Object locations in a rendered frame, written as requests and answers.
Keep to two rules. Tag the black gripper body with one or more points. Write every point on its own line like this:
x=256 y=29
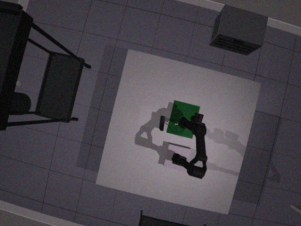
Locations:
x=183 y=121

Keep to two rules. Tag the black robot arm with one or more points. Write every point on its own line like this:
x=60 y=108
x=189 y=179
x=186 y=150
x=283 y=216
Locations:
x=199 y=131

